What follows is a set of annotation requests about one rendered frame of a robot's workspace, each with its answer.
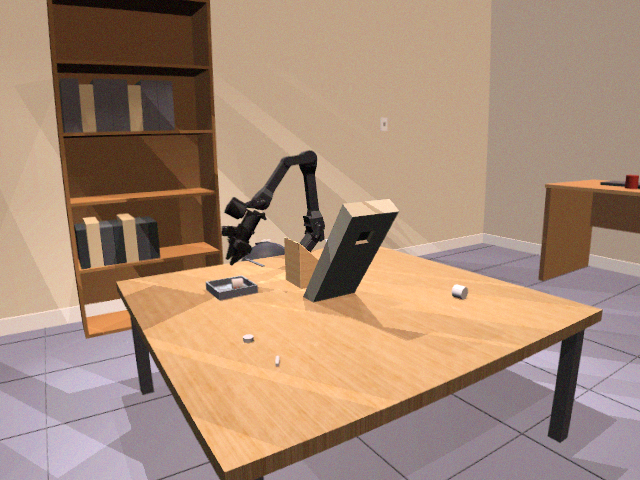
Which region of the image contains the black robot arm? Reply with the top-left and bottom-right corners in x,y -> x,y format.
222,150 -> 325,252

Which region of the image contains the small white cylinder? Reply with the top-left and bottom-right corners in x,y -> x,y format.
451,284 -> 469,300

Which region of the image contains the white square tray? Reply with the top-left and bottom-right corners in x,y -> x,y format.
205,275 -> 258,300

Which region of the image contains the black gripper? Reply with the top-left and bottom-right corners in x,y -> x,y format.
226,222 -> 255,266

